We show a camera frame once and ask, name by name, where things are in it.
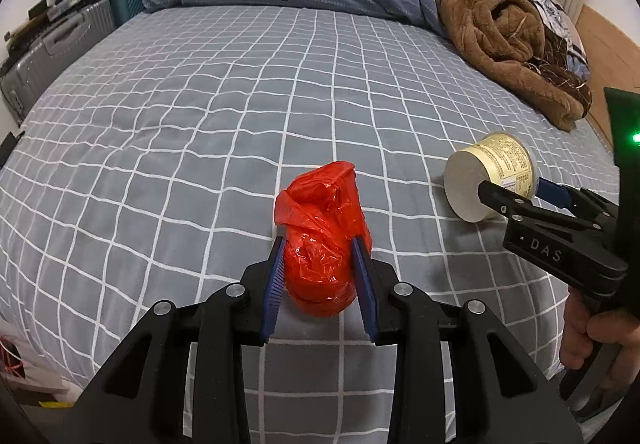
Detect red plastic bag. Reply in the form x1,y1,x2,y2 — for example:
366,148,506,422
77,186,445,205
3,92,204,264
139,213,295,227
274,161,373,317

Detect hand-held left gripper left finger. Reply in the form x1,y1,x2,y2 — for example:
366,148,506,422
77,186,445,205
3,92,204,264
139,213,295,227
72,236,287,444

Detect printed pillow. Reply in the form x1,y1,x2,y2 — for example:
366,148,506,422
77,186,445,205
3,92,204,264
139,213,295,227
515,0,591,79

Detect silver suitcase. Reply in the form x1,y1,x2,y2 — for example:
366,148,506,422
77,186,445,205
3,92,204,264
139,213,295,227
0,0,117,125

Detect wooden headboard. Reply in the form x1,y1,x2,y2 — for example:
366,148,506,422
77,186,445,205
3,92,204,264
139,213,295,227
575,6,640,155

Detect red cable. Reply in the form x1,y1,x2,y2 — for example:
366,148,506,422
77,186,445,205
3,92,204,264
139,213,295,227
0,334,26,382

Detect person's right hand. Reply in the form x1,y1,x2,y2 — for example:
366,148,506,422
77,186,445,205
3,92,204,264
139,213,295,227
559,294,640,372

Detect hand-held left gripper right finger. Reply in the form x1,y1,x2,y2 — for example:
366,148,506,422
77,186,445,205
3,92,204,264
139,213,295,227
350,236,583,444

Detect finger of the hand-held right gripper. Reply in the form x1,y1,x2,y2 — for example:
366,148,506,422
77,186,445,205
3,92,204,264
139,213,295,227
476,179,617,233
537,178,621,222

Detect black power adapter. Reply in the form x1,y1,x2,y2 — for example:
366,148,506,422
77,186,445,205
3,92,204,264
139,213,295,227
0,131,26,165

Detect cream paper cup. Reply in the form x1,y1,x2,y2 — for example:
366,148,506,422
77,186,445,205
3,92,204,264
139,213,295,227
443,132,538,223

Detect brown fleece blanket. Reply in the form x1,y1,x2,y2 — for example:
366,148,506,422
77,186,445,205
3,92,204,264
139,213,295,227
420,0,593,132

